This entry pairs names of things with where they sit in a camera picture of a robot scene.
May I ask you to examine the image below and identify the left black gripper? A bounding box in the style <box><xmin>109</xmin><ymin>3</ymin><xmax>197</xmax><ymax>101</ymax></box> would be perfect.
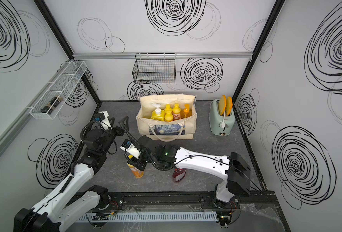
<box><xmin>99</xmin><ymin>116</ymin><xmax>128</xmax><ymax>156</ymax></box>

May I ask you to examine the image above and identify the orange bottle yellow cap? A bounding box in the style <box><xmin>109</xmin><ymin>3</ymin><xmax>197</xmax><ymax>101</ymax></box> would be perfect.
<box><xmin>172</xmin><ymin>103</ymin><xmax>181</xmax><ymax>120</ymax></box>
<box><xmin>164</xmin><ymin>110</ymin><xmax>173</xmax><ymax>122</ymax></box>
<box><xmin>164</xmin><ymin>104</ymin><xmax>172</xmax><ymax>113</ymax></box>
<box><xmin>127</xmin><ymin>155</ymin><xmax>144</xmax><ymax>178</ymax></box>

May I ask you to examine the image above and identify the yellow pump soap bottle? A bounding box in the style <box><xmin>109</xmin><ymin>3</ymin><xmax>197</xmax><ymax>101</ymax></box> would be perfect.
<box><xmin>151</xmin><ymin>103</ymin><xmax>165</xmax><ymax>121</ymax></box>

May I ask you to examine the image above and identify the cream canvas shopping bag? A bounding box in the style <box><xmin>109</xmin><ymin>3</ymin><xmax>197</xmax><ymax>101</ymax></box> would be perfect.
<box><xmin>136</xmin><ymin>94</ymin><xmax>198</xmax><ymax>142</ymax></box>

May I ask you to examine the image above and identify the amber dish soap bottle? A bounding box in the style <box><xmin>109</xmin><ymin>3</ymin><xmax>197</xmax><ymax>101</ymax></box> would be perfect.
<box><xmin>181</xmin><ymin>104</ymin><xmax>192</xmax><ymax>119</ymax></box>

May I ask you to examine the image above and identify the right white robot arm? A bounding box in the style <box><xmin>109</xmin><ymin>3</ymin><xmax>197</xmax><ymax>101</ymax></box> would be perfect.
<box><xmin>119</xmin><ymin>122</ymin><xmax>251</xmax><ymax>203</ymax></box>

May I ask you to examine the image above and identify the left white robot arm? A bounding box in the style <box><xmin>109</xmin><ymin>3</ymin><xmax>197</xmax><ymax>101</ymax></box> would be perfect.
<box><xmin>13</xmin><ymin>116</ymin><xmax>129</xmax><ymax>232</ymax></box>

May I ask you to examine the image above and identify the red liquid bottle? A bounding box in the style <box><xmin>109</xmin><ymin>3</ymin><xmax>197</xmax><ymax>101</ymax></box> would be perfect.
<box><xmin>172</xmin><ymin>169</ymin><xmax>186</xmax><ymax>183</ymax></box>

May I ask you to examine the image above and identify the dark bottle in shelf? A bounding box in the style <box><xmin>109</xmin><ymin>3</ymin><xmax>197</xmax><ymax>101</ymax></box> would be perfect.
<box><xmin>40</xmin><ymin>96</ymin><xmax>63</xmax><ymax>115</ymax></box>

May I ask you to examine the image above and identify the yellow toast slice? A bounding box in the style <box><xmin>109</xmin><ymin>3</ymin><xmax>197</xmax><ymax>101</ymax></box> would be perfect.
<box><xmin>218</xmin><ymin>95</ymin><xmax>227</xmax><ymax>116</ymax></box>

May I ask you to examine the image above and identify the orange toast slice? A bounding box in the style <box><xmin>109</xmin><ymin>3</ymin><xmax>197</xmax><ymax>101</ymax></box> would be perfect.
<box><xmin>226</xmin><ymin>97</ymin><xmax>233</xmax><ymax>116</ymax></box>

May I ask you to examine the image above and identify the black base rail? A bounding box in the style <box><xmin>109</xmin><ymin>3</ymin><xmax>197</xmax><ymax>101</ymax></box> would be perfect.
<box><xmin>83</xmin><ymin>189</ymin><xmax>279</xmax><ymax>211</ymax></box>

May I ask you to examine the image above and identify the black wire wall basket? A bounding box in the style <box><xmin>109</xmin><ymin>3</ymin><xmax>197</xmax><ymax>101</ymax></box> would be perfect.
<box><xmin>132</xmin><ymin>53</ymin><xmax>176</xmax><ymax>84</ymax></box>

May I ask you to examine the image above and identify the grey slotted cable duct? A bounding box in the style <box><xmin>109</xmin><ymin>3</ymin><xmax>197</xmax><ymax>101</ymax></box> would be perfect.
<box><xmin>77</xmin><ymin>211</ymin><xmax>218</xmax><ymax>223</ymax></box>

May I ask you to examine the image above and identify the white wire wall shelf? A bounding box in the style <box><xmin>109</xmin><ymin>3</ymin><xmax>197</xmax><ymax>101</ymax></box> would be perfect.
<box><xmin>29</xmin><ymin>61</ymin><xmax>88</xmax><ymax>119</ymax></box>

